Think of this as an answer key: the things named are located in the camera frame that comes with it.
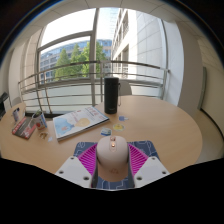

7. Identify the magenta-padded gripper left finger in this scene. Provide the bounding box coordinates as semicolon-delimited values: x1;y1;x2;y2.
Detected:
54;142;99;189

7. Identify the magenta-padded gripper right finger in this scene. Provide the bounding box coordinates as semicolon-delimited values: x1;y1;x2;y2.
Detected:
127;142;171;188

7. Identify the beige computer mouse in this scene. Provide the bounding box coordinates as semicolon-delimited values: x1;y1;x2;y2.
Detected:
95;135;130;183

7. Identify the blue patterned mouse pad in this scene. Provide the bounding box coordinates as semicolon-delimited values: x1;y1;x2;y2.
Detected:
73;139;161;192

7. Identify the light blue cover magazine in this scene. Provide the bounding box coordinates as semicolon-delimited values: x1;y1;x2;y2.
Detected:
52;105;110;142

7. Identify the blue square sticker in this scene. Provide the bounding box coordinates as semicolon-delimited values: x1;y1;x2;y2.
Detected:
100;127;113;137

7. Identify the yellow round sticker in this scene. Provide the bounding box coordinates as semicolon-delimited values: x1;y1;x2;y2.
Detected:
112;123;125;132

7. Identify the red cover magazine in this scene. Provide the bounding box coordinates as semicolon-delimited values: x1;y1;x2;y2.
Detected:
11;115;38;140

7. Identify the small printed cup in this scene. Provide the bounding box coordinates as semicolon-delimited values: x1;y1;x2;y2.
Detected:
12;107;21;123

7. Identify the black drink bottle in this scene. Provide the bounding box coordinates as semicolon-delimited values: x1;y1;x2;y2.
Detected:
103;76;121;115

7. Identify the white chair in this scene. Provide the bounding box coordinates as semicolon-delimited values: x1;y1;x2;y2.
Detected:
118;79;133;97

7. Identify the black and white printer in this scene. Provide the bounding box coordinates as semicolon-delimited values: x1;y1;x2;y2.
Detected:
0;91;10;119

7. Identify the dark door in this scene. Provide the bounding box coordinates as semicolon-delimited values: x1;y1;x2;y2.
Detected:
198;66;208;110

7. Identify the metal balcony railing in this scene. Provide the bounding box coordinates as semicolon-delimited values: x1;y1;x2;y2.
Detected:
17;60;170;114

